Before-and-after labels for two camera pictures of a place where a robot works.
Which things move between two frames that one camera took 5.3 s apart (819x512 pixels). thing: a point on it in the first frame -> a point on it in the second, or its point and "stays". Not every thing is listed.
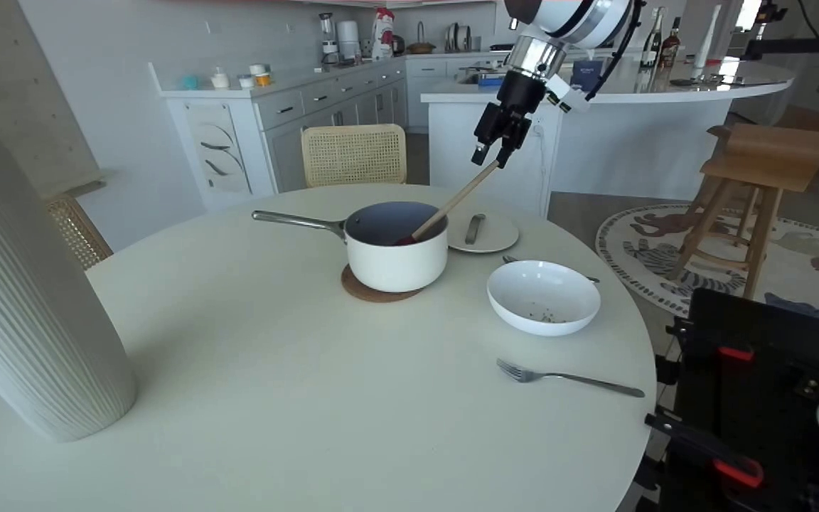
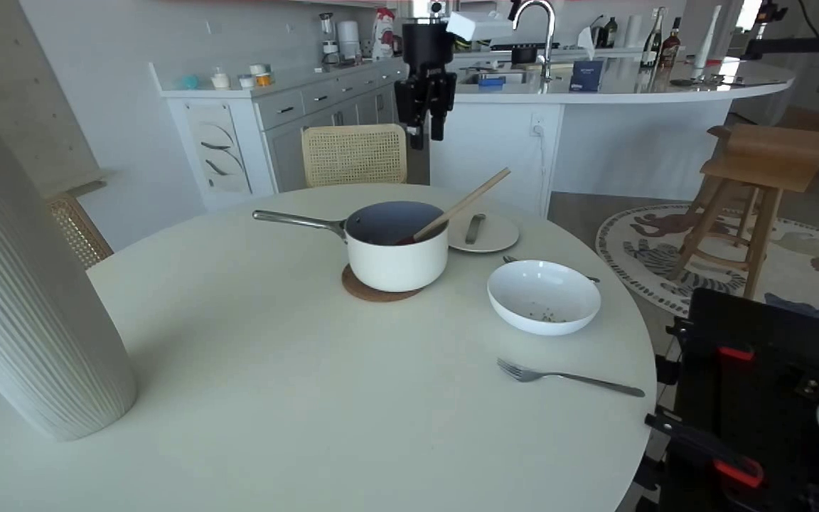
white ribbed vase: (29, 323) stays
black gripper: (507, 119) -> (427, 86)
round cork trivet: (368, 295) stays
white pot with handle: (381, 242) stays
